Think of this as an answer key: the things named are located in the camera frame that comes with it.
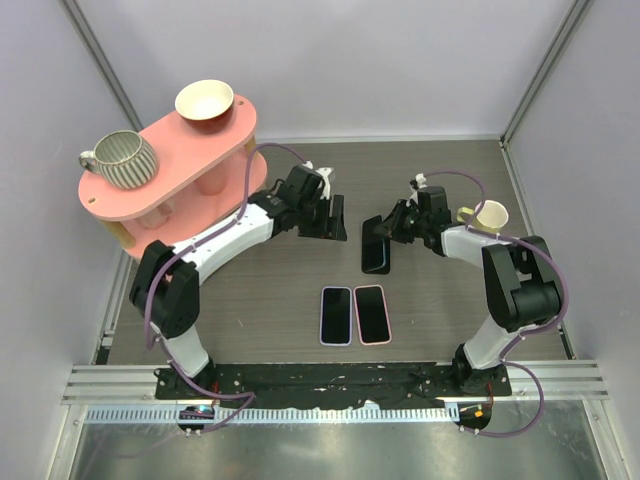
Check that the pink cup on shelf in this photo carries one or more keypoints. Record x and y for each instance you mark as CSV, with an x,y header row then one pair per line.
x,y
212,182

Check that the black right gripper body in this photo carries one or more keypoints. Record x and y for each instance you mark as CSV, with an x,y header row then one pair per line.
x,y
413,222

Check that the white slotted cable duct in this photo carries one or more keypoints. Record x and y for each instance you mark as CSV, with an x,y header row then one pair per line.
x,y
370,413

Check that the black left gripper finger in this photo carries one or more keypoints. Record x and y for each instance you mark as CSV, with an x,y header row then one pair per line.
x,y
332,218
314,223

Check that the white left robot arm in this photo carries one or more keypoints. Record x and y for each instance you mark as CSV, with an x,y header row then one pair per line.
x,y
166,288

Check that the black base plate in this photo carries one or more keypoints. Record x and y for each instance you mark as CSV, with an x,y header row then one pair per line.
x,y
338,386

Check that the pink three-tier shelf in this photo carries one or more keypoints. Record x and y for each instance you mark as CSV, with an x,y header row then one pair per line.
x,y
184,154

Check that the clear glass cup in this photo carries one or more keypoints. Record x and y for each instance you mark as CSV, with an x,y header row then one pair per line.
x,y
158,216

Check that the pink phone case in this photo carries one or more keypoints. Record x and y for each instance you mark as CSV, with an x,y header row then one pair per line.
x,y
372,342

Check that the grey striped mug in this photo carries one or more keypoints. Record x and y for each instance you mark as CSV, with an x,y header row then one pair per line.
x,y
123,158

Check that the yellow mug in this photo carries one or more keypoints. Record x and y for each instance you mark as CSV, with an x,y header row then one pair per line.
x,y
490,217

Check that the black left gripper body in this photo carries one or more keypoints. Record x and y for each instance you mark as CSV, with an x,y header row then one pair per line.
x,y
302,203

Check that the red bowl white inside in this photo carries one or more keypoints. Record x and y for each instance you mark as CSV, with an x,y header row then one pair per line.
x,y
206,105

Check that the lilac phone case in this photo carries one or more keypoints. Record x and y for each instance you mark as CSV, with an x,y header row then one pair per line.
x,y
321,320

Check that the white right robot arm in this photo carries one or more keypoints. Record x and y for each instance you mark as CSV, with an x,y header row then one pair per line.
x,y
523,287

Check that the teal-edged black phone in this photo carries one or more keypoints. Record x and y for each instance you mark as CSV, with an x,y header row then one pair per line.
x,y
374,253

